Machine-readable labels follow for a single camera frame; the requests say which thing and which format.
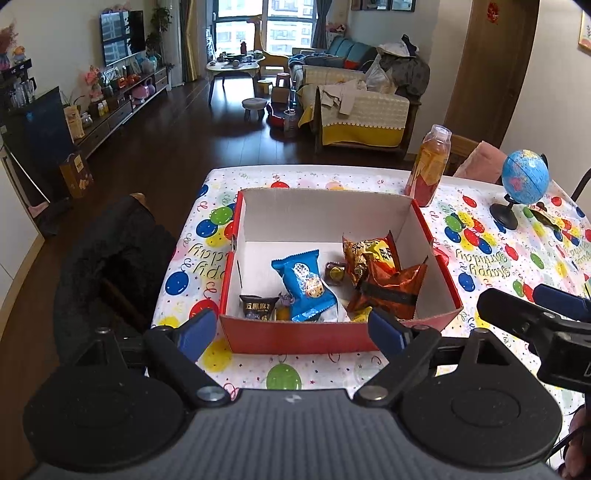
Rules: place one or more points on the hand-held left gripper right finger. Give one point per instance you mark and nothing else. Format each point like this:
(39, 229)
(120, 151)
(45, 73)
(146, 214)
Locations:
(387, 330)

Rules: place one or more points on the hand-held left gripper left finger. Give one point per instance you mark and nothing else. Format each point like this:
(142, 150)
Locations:
(198, 330)

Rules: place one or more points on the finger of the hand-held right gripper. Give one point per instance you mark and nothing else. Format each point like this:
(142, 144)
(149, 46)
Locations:
(512, 314)
(565, 302)

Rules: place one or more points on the orange black snack packet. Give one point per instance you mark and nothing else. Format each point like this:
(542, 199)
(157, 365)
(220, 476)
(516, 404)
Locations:
(392, 290)

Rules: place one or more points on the white snack packet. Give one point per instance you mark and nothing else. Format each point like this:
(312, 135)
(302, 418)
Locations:
(332, 314)

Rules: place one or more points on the brown foil-wrapped chocolate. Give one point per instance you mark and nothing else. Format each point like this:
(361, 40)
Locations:
(334, 273)

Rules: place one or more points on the red gold snack bag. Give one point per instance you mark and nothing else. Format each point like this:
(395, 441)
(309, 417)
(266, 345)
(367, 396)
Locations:
(369, 254)

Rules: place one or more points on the yellow snack packet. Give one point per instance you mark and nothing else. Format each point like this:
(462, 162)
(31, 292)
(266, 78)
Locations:
(282, 314)

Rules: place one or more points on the red cardboard box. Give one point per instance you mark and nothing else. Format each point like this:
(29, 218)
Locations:
(300, 337)

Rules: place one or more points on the blue snack packet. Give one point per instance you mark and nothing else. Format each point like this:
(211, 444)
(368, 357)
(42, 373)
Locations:
(302, 281)

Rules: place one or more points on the person's right hand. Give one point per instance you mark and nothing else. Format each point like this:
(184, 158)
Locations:
(584, 431)

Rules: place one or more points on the balloon print tablecloth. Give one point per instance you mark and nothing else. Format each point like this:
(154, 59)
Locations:
(323, 369)

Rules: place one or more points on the chair with black jacket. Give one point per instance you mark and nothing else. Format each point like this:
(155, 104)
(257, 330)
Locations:
(92, 258)

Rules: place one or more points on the blue desk globe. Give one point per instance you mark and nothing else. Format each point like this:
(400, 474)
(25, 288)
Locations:
(524, 177)

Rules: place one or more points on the pink cloth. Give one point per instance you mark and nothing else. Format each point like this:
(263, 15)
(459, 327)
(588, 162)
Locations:
(482, 164)

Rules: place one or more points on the orange juice bottle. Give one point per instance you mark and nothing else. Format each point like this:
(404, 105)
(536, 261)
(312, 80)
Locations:
(429, 170)

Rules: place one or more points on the wooden dining chair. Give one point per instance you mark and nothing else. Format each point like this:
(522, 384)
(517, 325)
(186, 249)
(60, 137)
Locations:
(461, 147)

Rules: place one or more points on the brown paper bag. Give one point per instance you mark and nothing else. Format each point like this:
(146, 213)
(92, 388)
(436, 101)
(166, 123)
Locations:
(76, 177)

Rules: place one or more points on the sofa with yellow cover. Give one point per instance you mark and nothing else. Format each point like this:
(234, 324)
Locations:
(369, 124)

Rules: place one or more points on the white cabinet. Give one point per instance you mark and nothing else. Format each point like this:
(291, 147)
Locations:
(14, 221)

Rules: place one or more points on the red floor basin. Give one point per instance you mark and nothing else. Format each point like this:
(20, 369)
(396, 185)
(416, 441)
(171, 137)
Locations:
(277, 119)

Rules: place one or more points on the clear water jug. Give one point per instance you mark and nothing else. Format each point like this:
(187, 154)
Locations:
(291, 122)

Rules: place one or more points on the television cabinet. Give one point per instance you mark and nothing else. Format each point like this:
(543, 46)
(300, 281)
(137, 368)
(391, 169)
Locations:
(115, 115)

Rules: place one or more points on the grey round stool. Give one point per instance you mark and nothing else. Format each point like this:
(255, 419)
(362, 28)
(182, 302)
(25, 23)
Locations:
(255, 105)

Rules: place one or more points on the beige garment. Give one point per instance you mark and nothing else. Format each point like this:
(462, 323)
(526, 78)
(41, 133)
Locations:
(344, 97)

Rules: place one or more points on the yellow paper bag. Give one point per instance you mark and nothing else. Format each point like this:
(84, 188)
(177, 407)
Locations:
(74, 122)

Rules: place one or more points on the small cardboard box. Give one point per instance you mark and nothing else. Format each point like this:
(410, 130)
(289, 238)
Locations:
(279, 94)

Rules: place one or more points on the white plastic bag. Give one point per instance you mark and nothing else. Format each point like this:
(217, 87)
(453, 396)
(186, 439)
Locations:
(381, 78)

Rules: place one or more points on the small yellow stool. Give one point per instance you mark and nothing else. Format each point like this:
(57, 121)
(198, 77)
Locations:
(264, 85)

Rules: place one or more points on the pile of clothes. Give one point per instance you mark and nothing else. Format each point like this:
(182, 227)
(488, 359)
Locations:
(411, 69)

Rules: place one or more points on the coffee table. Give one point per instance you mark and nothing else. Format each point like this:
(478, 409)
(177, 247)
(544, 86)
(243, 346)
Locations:
(233, 69)

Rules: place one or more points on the pink flower arrangement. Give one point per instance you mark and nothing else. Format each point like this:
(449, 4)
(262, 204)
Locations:
(92, 81)

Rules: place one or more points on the grey curtain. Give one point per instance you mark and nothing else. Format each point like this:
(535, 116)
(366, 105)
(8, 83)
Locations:
(196, 41)
(323, 23)

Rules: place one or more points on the white floor air conditioner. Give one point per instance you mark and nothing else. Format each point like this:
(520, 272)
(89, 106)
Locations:
(173, 41)

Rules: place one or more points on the flat screen television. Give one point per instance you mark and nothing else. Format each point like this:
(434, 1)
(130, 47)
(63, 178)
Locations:
(122, 37)

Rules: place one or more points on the green potted plant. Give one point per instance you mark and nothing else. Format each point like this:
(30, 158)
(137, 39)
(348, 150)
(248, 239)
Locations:
(159, 27)

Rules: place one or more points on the window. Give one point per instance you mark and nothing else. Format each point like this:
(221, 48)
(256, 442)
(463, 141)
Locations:
(288, 27)

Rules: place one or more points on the dried flower vase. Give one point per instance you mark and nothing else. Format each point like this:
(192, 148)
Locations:
(7, 39)

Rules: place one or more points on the red wall decoration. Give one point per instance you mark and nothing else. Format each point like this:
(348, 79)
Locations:
(493, 12)

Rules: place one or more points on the framed wall picture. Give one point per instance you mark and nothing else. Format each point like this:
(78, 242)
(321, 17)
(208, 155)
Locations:
(403, 3)
(374, 3)

